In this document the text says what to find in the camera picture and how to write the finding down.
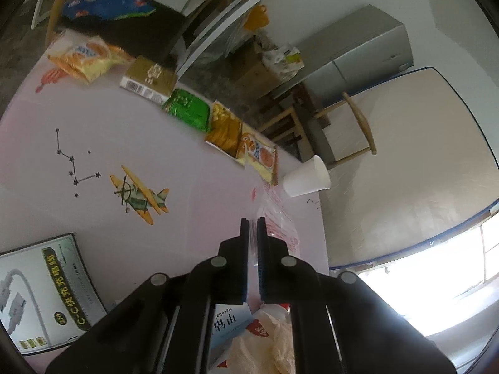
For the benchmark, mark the gold carton box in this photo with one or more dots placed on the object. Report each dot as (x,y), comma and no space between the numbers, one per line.
(146,76)

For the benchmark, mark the white chair frame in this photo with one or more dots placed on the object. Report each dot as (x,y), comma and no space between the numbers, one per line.
(43,2)

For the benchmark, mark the yellow snack packet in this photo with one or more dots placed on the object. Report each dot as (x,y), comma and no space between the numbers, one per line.
(224,128)

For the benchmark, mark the white plastic bag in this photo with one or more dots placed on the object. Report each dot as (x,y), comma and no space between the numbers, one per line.
(282,60)

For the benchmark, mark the white and blue small box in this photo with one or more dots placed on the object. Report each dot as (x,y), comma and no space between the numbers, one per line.
(228,323)

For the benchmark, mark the cardboard box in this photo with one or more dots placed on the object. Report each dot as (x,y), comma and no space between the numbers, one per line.
(253,74)

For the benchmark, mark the silver refrigerator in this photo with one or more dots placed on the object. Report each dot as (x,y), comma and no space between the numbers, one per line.
(358,46)

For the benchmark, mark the blue snack bag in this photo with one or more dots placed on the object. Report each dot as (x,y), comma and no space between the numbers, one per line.
(109,6)

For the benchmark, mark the white table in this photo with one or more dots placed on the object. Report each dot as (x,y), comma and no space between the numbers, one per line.
(218,23)

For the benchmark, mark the white paper cup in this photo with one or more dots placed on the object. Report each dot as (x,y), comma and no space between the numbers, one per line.
(304,181)

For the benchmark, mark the clear plastic bag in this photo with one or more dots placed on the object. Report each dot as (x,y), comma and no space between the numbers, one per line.
(278,218)

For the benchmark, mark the beige mattress with blue edge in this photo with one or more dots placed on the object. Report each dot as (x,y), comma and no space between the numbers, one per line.
(409,144)

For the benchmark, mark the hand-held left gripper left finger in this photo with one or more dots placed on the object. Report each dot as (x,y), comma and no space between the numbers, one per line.
(244,265)

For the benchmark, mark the black seat wooden chair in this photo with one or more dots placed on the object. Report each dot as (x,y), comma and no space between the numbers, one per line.
(148,31)

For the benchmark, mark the orange and white snack packet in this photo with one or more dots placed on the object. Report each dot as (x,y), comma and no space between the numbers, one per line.
(257,152)

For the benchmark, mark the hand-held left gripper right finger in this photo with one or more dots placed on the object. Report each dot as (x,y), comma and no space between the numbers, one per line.
(262,265)

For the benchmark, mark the yellow plastic bag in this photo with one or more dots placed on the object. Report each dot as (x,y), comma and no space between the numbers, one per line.
(256,17)

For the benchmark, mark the light wooden chair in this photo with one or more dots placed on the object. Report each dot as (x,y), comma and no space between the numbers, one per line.
(353,105)

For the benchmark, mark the green foil packet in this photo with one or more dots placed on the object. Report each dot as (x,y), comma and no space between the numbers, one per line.
(187,109)

